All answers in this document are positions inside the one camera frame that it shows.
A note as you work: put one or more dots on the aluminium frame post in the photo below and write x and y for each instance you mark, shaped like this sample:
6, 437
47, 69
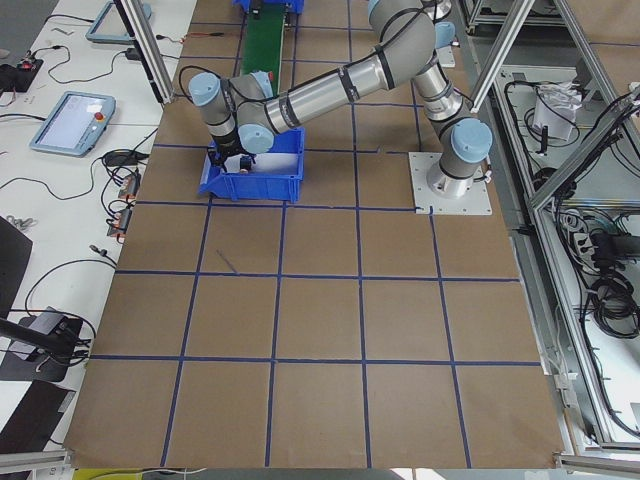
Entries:
138, 28

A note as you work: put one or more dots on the teach pendant tablet far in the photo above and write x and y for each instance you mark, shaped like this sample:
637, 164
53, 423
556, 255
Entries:
108, 27

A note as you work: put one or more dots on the green conveyor belt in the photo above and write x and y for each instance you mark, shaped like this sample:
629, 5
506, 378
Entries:
263, 43

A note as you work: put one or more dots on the blue plastic bin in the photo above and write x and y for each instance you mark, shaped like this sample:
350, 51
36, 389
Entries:
252, 6
258, 186

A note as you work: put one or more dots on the teach pendant tablet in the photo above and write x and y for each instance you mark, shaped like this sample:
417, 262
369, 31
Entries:
75, 124
108, 27

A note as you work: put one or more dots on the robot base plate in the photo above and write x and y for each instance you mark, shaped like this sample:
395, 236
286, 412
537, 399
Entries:
435, 193

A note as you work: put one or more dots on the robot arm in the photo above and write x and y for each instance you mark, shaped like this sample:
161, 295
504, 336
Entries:
243, 115

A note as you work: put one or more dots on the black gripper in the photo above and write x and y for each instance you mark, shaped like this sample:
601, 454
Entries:
226, 145

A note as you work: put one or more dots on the blue plastic bin left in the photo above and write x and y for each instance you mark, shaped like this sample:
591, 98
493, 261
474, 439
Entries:
258, 186

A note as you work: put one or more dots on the blue plastic bin right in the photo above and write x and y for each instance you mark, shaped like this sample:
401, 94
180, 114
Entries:
252, 6

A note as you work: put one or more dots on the teach pendant tablet near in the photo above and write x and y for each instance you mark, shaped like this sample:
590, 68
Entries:
75, 124

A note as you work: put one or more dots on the white foam pad left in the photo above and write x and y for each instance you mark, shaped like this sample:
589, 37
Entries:
265, 163

